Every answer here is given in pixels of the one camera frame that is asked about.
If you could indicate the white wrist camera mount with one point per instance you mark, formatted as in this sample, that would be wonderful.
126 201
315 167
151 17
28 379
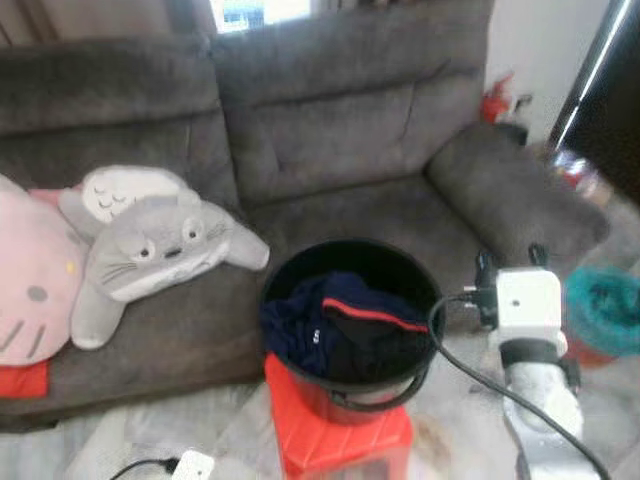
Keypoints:
195 467
530 305

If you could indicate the red fire extinguisher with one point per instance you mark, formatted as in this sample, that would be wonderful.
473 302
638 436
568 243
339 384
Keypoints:
497 100

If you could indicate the red cushion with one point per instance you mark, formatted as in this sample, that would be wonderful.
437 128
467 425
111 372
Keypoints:
22 380

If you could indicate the dark wooden door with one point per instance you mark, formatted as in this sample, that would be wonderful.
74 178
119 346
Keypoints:
615 90

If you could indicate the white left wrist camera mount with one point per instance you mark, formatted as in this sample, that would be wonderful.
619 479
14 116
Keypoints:
195 467

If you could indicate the grey Totoro plush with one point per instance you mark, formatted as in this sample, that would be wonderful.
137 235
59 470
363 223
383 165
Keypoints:
160 245

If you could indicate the red bin with teal bag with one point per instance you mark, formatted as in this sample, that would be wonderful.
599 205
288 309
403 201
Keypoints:
605 305

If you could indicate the pink cat face pillow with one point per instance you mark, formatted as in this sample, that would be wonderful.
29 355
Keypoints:
35 280

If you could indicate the beige curtain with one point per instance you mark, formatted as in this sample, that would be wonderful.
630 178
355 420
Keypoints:
100 15

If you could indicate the bright window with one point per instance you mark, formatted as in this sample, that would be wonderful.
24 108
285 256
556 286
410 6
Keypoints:
260 10

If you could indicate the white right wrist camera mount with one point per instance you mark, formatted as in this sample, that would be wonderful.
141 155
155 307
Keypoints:
530 305

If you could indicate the black plastic bucket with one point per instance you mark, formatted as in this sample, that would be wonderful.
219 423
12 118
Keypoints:
400 275

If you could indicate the navy red-striped garment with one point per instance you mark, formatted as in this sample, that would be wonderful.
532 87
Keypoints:
300 325

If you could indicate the clear plastic container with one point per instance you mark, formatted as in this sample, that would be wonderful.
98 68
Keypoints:
577 172

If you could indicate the dark grey sofa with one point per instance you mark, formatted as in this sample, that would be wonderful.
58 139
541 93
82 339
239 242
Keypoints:
350 130

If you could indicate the red plastic stool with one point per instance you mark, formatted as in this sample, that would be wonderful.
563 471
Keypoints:
340 445

